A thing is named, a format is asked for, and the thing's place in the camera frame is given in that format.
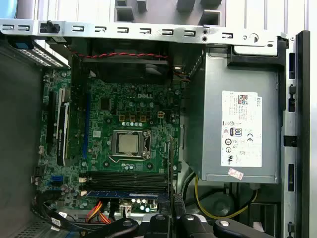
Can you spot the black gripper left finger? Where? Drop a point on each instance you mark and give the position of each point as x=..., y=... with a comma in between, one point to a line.
x=158, y=228

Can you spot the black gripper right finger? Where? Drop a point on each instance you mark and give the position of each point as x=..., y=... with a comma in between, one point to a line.
x=193, y=228

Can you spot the RAM stick with blue label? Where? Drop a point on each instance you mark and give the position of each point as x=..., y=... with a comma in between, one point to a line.
x=123, y=194

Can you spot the black RAM slot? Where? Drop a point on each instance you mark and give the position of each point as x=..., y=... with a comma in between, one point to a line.
x=123, y=185
x=123, y=178
x=123, y=173

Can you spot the black expansion slot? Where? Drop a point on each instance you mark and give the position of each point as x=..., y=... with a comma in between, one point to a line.
x=51, y=121

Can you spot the white power connector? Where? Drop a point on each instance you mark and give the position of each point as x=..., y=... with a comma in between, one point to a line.
x=125, y=208

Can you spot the metal locking lever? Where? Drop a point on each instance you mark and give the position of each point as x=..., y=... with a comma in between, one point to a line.
x=128, y=160

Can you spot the metal socket cover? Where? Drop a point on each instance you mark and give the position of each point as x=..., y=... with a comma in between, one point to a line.
x=147, y=145

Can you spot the silver CPU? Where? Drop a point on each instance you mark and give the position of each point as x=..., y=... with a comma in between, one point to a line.
x=130, y=143

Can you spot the CPU socket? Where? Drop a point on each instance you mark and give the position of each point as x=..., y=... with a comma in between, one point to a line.
x=130, y=143

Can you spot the grey power supply unit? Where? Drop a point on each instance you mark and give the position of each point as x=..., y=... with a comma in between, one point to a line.
x=210, y=111

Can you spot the green Dell motherboard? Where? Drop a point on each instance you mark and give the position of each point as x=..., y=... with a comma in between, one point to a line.
x=111, y=119

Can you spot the black graphics card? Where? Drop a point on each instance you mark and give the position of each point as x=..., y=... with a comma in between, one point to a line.
x=62, y=129

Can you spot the black case fan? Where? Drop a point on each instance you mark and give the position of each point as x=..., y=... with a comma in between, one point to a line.
x=123, y=69

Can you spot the black open PC case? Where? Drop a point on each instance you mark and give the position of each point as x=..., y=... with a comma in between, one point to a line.
x=158, y=31

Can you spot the blue plastic latch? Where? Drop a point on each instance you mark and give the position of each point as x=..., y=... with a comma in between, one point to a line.
x=23, y=45

